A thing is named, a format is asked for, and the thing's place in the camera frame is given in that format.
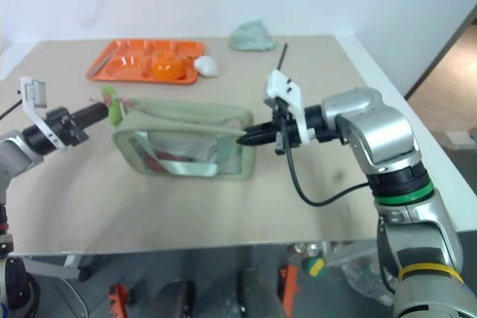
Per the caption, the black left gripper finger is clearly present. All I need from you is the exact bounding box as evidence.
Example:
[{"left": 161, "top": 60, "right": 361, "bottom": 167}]
[
  {"left": 72, "top": 103, "right": 111, "bottom": 118},
  {"left": 76, "top": 109, "right": 112, "bottom": 127}
]

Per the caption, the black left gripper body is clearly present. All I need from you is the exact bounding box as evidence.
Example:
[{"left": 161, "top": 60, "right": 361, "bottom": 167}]
[{"left": 43, "top": 106, "right": 91, "bottom": 148}]

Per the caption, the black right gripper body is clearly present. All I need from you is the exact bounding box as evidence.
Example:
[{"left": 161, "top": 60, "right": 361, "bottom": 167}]
[{"left": 271, "top": 97, "right": 303, "bottom": 156}]

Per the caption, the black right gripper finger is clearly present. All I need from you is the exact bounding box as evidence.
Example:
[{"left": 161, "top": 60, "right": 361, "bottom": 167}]
[
  {"left": 236, "top": 131, "right": 278, "bottom": 147},
  {"left": 245, "top": 121, "right": 277, "bottom": 136}
]

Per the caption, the green plush keychain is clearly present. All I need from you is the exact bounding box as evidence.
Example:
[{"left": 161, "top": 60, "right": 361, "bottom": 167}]
[{"left": 89, "top": 86, "right": 134, "bottom": 127}]

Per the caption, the green zip pouch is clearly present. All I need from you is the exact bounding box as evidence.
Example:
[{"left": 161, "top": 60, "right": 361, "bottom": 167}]
[{"left": 111, "top": 97, "right": 257, "bottom": 182}]

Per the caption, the metal chopsticks pair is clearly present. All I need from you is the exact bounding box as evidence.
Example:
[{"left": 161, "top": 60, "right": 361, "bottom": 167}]
[{"left": 87, "top": 49, "right": 114, "bottom": 79}]

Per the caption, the orange compartment tray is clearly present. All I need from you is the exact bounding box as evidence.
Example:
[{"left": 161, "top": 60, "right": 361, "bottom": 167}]
[{"left": 85, "top": 39, "right": 206, "bottom": 86}]

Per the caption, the thin black stick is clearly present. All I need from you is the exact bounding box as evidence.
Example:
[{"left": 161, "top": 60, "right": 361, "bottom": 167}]
[{"left": 276, "top": 42, "right": 289, "bottom": 71}]

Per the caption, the white crumpled paper ball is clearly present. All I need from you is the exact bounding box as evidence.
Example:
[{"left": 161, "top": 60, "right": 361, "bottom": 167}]
[{"left": 192, "top": 55, "right": 221, "bottom": 78}]

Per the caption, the orange translucent bowl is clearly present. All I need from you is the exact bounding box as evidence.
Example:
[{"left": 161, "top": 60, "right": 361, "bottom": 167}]
[{"left": 150, "top": 51, "right": 187, "bottom": 81}]

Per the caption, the pale green crumpled cloth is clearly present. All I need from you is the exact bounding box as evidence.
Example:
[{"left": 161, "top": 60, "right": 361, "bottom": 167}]
[{"left": 227, "top": 19, "right": 278, "bottom": 53}]

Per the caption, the green and yellow ball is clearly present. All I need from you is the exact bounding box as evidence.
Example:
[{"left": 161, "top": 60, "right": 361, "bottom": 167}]
[{"left": 302, "top": 257, "right": 327, "bottom": 279}]

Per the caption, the orange clamp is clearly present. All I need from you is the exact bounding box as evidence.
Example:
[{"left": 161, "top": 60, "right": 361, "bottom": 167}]
[
  {"left": 107, "top": 282, "right": 132, "bottom": 318},
  {"left": 278, "top": 264, "right": 301, "bottom": 310}
]

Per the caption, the clear plastic bag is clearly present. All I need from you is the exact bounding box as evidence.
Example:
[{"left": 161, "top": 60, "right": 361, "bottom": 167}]
[{"left": 324, "top": 240, "right": 397, "bottom": 306}]

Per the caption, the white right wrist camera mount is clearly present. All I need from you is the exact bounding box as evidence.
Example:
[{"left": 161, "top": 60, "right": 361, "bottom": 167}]
[{"left": 262, "top": 69, "right": 316, "bottom": 145}]

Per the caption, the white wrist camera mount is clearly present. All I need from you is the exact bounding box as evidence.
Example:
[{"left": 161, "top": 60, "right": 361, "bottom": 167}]
[
  {"left": 19, "top": 77, "right": 69, "bottom": 152},
  {"left": 262, "top": 69, "right": 316, "bottom": 145}
]

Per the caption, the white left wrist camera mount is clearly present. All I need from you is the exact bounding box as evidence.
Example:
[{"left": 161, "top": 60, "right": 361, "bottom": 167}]
[{"left": 19, "top": 77, "right": 69, "bottom": 152}]

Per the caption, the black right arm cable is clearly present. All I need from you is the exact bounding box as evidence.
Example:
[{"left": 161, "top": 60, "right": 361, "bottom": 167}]
[{"left": 277, "top": 122, "right": 373, "bottom": 208}]

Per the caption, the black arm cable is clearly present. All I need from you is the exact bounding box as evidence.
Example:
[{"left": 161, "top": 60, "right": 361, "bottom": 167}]
[
  {"left": 277, "top": 122, "right": 373, "bottom": 208},
  {"left": 0, "top": 98, "right": 24, "bottom": 121}
]

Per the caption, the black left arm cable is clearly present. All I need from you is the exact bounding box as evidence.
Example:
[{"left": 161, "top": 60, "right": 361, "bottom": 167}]
[{"left": 0, "top": 98, "right": 24, "bottom": 121}]

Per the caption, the grey table frame bracket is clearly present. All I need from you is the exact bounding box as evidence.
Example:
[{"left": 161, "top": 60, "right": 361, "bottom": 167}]
[{"left": 9, "top": 254, "right": 92, "bottom": 282}]

